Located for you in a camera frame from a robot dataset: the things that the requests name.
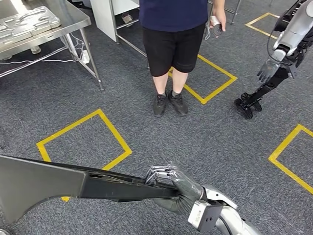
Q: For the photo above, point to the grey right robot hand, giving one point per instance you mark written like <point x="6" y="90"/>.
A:
<point x="185" y="191"/>

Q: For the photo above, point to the person's hand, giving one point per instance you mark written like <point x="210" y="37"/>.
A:
<point x="219" y="16"/>

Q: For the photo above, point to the idle humanoid robot hand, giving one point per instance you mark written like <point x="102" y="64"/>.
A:
<point x="268" y="69"/>

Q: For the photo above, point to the white handheld remote controller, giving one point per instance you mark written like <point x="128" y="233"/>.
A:
<point x="216" y="29"/>

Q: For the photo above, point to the black plastic panel part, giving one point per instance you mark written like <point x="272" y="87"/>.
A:
<point x="36" y="185"/>

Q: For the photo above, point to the idle humanoid robot arm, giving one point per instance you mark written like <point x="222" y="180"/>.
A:
<point x="293" y="29"/>

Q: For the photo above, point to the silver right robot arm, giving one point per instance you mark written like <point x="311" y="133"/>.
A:
<point x="232" y="223"/>

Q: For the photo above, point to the person's forearm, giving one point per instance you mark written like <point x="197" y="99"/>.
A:
<point x="218" y="4"/>

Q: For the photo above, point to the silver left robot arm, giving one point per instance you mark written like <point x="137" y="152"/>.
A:
<point x="4" y="233"/>

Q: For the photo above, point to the stainless steel workbench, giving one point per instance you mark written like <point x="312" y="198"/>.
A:
<point x="71" y="16"/>

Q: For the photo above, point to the idle humanoid robot black leg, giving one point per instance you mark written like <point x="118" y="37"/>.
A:
<point x="268" y="86"/>

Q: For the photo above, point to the person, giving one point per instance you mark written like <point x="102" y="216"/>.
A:
<point x="171" y="48"/>

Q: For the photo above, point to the pale sports shoe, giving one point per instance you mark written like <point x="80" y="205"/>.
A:
<point x="127" y="18"/>

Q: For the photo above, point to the white panel desk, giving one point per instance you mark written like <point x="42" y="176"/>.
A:
<point x="102" y="16"/>

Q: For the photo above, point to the white power strip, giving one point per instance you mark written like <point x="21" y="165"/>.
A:
<point x="84" y="57"/>

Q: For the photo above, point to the stamped grey metal plate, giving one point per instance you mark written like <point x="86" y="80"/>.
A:
<point x="24" y="26"/>

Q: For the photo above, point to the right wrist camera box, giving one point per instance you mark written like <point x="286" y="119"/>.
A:
<point x="203" y="215"/>

